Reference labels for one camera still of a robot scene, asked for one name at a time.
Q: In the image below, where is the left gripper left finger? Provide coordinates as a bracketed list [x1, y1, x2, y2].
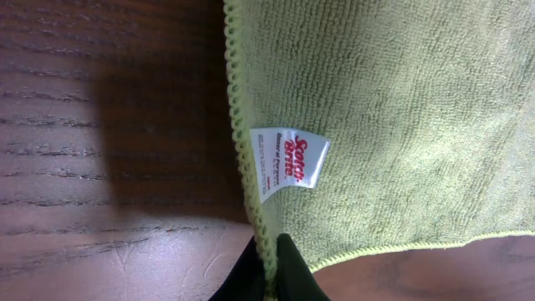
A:
[209, 237, 266, 301]

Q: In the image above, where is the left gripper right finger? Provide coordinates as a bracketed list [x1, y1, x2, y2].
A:
[276, 233, 329, 301]

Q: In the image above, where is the green microfiber cloth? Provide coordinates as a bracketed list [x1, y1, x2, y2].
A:
[224, 0, 534, 300]

